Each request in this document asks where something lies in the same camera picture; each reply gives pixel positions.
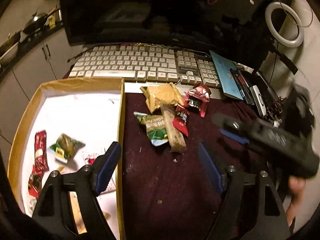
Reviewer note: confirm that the dark red long packet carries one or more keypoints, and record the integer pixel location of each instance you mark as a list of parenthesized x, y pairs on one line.
[(40, 151)]

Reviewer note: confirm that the dark red table cloth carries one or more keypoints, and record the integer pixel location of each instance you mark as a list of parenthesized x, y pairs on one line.
[(167, 195)]

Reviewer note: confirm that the white ring light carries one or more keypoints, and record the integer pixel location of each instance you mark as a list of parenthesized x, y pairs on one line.
[(292, 16)]

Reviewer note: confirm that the black wok on stove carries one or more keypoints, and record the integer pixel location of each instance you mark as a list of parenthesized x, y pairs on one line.
[(36, 22)]

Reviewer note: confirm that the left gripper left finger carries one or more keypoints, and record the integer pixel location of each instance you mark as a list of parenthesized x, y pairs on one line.
[(107, 169)]

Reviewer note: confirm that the small red black packet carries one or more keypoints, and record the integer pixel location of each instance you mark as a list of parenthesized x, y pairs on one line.
[(180, 120)]

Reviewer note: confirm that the red snack bag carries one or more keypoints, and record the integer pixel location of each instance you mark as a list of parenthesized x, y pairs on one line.
[(198, 98)]

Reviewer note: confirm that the white round device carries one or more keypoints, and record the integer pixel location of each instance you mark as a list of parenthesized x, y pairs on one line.
[(258, 100)]

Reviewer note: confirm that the person right hand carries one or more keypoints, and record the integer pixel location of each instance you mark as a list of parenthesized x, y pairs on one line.
[(296, 187)]

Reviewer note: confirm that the black red pens bundle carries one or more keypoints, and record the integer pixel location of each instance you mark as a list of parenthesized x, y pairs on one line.
[(244, 93)]

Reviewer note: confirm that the green snack packet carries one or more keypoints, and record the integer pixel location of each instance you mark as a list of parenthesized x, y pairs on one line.
[(65, 148), (155, 128)]

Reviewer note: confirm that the light blue notebook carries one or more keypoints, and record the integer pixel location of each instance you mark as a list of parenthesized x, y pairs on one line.
[(223, 67)]

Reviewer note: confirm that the beige cracker packet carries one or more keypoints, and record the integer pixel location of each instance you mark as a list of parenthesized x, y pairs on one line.
[(175, 137)]

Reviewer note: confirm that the cardboard tray box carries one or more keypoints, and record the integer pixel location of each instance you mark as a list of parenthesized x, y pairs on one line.
[(81, 199)]

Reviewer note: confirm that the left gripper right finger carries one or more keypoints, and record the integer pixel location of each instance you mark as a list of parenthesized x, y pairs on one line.
[(213, 166)]

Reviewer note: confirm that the black computer monitor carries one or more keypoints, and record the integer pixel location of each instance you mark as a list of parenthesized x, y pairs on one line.
[(210, 22)]

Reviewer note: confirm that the tan yellow snack bag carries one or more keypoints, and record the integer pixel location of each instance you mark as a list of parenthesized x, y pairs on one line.
[(166, 94)]

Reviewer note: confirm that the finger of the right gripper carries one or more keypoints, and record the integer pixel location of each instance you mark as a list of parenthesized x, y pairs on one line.
[(239, 138), (230, 124)]

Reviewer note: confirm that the red striped candy packet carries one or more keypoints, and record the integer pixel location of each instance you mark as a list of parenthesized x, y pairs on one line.
[(35, 182)]

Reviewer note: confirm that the black microphone device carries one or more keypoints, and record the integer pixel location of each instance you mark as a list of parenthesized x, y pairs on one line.
[(273, 102)]

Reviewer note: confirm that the white mechanical keyboard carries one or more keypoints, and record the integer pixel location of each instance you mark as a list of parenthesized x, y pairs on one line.
[(141, 63)]

